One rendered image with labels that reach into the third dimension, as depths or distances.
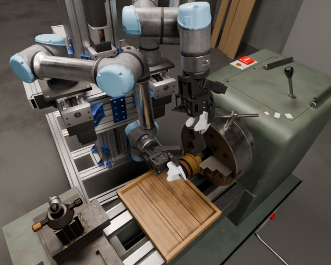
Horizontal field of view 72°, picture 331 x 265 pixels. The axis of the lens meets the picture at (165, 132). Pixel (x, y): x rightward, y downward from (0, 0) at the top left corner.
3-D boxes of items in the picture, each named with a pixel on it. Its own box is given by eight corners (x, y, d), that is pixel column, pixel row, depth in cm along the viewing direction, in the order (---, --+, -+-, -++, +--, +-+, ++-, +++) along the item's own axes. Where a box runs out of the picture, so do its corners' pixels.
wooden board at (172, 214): (167, 163, 119) (167, 159, 116) (219, 216, 100) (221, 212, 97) (116, 195, 105) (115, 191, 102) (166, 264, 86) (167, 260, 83)
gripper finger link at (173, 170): (176, 186, 85) (161, 170, 90) (187, 178, 87) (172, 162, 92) (176, 181, 82) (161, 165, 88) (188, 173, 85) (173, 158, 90)
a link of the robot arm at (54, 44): (75, 60, 113) (69, 32, 103) (58, 73, 104) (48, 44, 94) (55, 55, 116) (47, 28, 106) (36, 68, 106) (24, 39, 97)
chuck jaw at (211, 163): (217, 150, 95) (240, 168, 88) (215, 158, 98) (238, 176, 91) (198, 163, 90) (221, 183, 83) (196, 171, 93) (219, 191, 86)
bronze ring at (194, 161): (190, 145, 94) (173, 156, 89) (207, 160, 89) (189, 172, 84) (187, 160, 100) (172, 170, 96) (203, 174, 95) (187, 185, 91)
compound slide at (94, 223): (98, 204, 91) (96, 197, 87) (111, 224, 85) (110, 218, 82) (45, 237, 81) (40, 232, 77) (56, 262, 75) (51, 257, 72)
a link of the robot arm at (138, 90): (127, 39, 94) (144, 129, 127) (113, 50, 87) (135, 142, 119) (153, 40, 91) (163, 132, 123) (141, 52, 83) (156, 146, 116)
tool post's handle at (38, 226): (48, 218, 70) (45, 215, 69) (51, 224, 69) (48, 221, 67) (33, 227, 68) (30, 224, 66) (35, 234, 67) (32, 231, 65)
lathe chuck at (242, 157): (187, 139, 120) (206, 96, 95) (231, 186, 108) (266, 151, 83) (174, 146, 115) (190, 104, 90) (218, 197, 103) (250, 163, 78)
